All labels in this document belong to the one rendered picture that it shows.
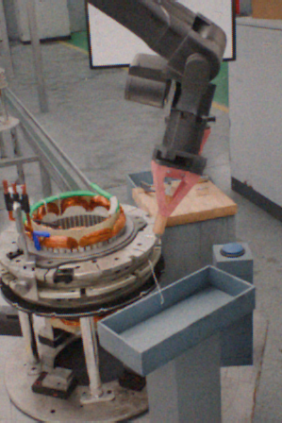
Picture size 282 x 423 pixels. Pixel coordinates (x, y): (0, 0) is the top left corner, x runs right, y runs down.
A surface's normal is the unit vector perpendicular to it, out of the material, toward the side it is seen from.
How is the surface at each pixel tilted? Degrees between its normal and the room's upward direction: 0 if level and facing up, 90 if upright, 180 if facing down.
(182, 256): 90
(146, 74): 111
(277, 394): 0
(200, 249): 90
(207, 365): 90
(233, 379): 0
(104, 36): 83
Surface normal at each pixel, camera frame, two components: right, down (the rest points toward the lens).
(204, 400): 0.63, 0.26
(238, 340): 0.00, 0.40
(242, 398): -0.07, -0.91
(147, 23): -0.34, 0.59
